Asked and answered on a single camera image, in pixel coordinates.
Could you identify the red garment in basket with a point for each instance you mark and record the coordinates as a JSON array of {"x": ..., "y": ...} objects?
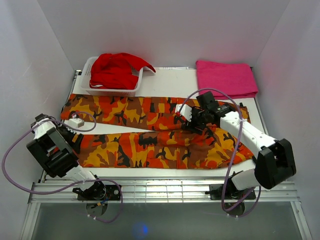
[{"x": 114, "y": 71}]

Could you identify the orange camouflage trousers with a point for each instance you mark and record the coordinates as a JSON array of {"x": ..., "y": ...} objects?
[{"x": 160, "y": 140}]

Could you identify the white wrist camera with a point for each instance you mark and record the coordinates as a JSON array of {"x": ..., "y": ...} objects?
[
  {"x": 184, "y": 110},
  {"x": 76, "y": 123}
]

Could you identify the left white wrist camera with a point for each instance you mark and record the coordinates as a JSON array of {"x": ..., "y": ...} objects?
[{"x": 76, "y": 123}]

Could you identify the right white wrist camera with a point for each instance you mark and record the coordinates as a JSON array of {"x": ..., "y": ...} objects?
[{"x": 184, "y": 110}]

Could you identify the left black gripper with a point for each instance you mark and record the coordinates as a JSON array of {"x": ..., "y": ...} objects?
[{"x": 75, "y": 145}]

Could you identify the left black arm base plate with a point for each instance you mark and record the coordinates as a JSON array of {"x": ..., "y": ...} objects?
[{"x": 109, "y": 192}]

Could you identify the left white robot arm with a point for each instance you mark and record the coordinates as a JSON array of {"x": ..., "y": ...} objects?
[{"x": 56, "y": 149}]

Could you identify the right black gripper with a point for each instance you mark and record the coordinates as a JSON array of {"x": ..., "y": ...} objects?
[{"x": 192, "y": 124}]

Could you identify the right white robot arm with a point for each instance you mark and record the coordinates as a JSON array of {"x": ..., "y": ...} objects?
[{"x": 274, "y": 159}]

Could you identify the pink folded trousers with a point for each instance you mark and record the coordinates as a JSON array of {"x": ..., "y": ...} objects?
[{"x": 234, "y": 79}]

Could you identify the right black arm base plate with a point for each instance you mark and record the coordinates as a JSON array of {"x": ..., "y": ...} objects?
[{"x": 215, "y": 192}]

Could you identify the white plastic basket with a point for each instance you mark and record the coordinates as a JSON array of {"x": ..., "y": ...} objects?
[{"x": 85, "y": 78}]

